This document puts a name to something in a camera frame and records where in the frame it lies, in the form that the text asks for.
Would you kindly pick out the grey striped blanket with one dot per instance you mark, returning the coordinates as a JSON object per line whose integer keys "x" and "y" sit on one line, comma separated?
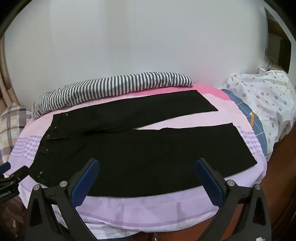
{"x": 111, "y": 87}

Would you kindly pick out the pink and purple bedsheet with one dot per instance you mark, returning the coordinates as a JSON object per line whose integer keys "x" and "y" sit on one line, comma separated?
{"x": 138, "y": 208}

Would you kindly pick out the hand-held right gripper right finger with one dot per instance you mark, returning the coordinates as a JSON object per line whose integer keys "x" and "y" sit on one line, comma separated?
{"x": 208, "y": 183}

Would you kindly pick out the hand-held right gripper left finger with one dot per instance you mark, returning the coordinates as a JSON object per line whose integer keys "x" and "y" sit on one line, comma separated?
{"x": 86, "y": 180}

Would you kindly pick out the white quilt with coloured shapes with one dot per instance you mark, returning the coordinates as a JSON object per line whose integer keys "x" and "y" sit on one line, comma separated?
{"x": 266, "y": 97}

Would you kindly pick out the beige patterned curtain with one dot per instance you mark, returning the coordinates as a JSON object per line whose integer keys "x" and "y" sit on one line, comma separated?
{"x": 4, "y": 76}

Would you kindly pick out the blue checked cloth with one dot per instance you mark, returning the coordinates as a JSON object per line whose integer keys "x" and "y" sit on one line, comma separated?
{"x": 249, "y": 120}

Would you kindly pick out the wall-mounted television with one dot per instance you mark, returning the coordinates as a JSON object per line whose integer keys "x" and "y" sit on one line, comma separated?
{"x": 277, "y": 44}

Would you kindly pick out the black pants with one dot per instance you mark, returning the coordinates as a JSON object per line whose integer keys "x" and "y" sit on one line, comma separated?
{"x": 138, "y": 157}

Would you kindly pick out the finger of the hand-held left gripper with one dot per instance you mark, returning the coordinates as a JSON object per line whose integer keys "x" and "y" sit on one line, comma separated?
{"x": 4, "y": 167}
{"x": 19, "y": 173}

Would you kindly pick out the plaid pillow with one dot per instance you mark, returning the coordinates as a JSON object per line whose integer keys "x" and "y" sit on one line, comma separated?
{"x": 11, "y": 129}

